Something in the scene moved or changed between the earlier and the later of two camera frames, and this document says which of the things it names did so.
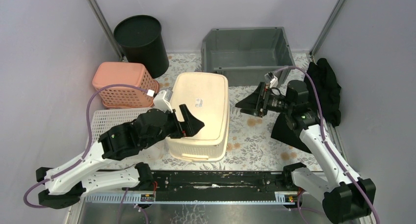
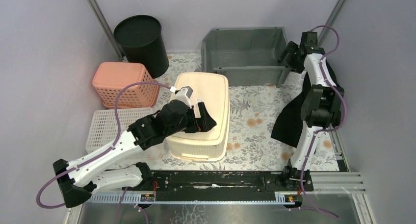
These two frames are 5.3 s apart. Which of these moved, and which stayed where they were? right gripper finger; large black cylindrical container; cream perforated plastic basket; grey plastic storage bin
Moved: right gripper finger
Stayed: large black cylindrical container; cream perforated plastic basket; grey plastic storage bin
